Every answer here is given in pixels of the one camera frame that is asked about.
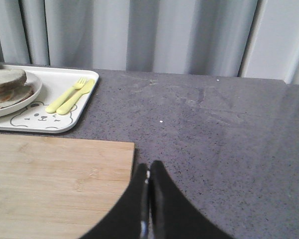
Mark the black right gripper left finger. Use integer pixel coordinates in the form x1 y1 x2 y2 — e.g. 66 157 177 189
81 164 149 239

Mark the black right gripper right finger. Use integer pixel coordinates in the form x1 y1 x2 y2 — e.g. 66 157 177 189
150 161 232 239

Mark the white round plate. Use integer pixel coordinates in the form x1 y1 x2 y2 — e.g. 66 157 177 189
0 71 42 117

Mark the white bread slice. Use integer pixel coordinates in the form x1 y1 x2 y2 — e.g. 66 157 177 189
0 69 27 93

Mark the white bear tray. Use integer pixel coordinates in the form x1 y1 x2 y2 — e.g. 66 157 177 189
0 64 99 133

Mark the bottom bread slice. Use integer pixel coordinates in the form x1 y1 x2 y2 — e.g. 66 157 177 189
0 85 33 109

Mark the wooden cutting board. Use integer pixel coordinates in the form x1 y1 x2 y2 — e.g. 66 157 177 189
0 134 135 239

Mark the yellow plastic fork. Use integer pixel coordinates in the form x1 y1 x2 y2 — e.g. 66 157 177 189
45 77 87 114

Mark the yellow plastic knife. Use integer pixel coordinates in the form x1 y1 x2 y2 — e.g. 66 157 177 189
56 78 95 115

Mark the grey curtain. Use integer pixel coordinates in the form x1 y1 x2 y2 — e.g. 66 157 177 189
0 0 299 84

